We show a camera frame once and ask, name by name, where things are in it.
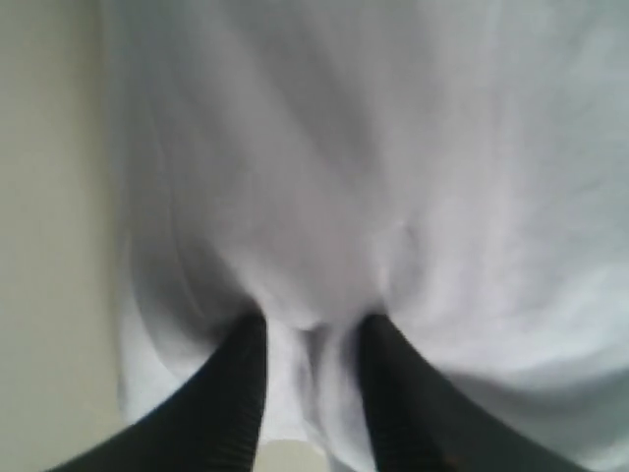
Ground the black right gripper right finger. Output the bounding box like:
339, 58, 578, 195
357, 314, 579, 472

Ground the white t-shirt red logo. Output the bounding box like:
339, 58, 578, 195
101, 1, 628, 471

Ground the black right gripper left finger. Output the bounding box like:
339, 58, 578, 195
57, 314, 267, 471

